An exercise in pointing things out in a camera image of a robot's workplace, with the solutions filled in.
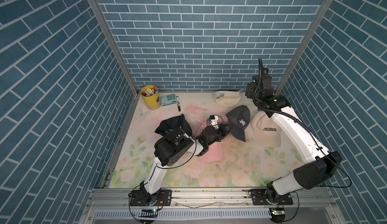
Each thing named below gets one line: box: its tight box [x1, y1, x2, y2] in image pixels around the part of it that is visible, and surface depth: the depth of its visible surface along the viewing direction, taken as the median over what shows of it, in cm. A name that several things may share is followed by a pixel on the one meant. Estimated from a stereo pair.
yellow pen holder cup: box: [140, 85, 162, 110], surface depth 107 cm
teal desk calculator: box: [160, 93, 178, 107], surface depth 114 cm
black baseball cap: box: [154, 113, 193, 136], surface depth 98 cm
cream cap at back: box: [213, 90, 241, 108], surface depth 110 cm
